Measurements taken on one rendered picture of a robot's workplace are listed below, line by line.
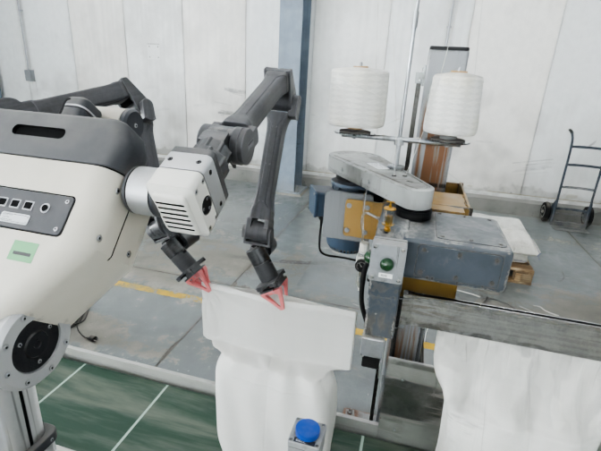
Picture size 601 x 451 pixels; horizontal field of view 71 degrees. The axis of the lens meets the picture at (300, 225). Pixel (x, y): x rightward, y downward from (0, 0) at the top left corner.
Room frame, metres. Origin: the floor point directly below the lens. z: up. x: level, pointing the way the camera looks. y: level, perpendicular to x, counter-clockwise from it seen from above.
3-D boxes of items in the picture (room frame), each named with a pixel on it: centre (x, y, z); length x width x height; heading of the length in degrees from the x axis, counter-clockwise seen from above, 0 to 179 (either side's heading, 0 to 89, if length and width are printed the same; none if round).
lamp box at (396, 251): (0.85, -0.20, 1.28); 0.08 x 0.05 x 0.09; 75
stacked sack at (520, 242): (3.62, -1.83, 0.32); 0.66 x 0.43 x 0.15; 73
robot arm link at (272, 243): (1.17, 0.11, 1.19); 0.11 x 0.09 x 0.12; 167
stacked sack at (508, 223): (4.02, -1.93, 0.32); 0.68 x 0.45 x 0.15; 75
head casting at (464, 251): (0.96, -0.34, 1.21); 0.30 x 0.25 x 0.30; 75
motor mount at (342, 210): (1.29, -0.22, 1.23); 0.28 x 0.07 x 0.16; 75
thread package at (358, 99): (1.25, -0.14, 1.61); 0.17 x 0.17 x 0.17
